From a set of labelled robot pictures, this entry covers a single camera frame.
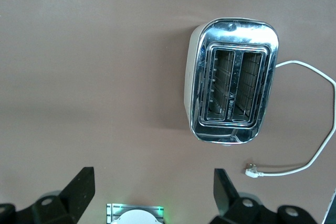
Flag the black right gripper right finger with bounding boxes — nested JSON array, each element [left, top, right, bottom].
[[209, 168, 318, 224]]

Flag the brown table mat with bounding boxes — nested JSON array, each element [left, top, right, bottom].
[[0, 0, 336, 224]]

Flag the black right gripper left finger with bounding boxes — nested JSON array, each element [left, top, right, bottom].
[[0, 166, 95, 224]]

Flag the white toaster power cord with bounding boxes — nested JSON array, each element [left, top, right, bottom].
[[245, 60, 336, 179]]

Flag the white chrome two-slot toaster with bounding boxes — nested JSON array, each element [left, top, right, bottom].
[[183, 17, 280, 147]]

